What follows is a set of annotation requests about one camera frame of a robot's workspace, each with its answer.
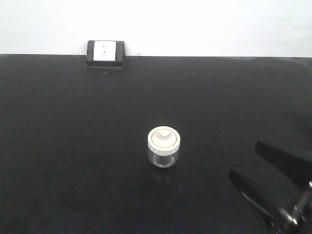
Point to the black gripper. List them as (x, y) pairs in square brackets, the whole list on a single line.
[(271, 206)]

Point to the black white power outlet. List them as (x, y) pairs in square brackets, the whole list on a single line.
[(105, 54)]

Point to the glass jar with white lid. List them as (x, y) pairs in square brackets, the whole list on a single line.
[(163, 144)]

